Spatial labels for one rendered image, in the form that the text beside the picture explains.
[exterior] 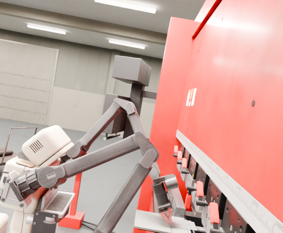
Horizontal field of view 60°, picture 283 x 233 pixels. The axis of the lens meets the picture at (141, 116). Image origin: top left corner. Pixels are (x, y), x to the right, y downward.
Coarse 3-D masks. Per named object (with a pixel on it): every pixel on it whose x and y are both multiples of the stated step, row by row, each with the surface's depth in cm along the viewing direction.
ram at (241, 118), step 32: (224, 0) 118; (256, 0) 76; (224, 32) 108; (256, 32) 72; (192, 64) 184; (224, 64) 99; (256, 64) 68; (192, 96) 160; (224, 96) 92; (256, 96) 64; (192, 128) 141; (224, 128) 85; (256, 128) 61; (224, 160) 80; (256, 160) 58; (224, 192) 75; (256, 192) 56; (256, 224) 53
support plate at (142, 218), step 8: (136, 216) 125; (144, 216) 127; (152, 216) 128; (160, 216) 130; (136, 224) 117; (144, 224) 118; (152, 224) 120; (160, 224) 121; (168, 224) 123; (160, 232) 115; (168, 232) 115; (176, 232) 116; (184, 232) 117
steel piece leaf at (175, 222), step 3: (174, 219) 129; (177, 219) 129; (171, 222) 122; (174, 222) 125; (177, 222) 126; (180, 222) 126; (183, 222) 127; (186, 222) 128; (171, 225) 121; (174, 225) 122; (177, 225) 123; (180, 225) 123; (183, 225) 124; (186, 225) 124; (189, 225) 125; (186, 228) 121; (189, 228) 122
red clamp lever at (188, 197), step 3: (189, 186) 107; (189, 189) 106; (192, 189) 106; (195, 189) 107; (189, 192) 107; (186, 195) 107; (189, 195) 106; (186, 198) 107; (189, 198) 106; (186, 201) 107; (189, 201) 106; (186, 204) 107; (189, 204) 106; (186, 207) 107; (189, 207) 107
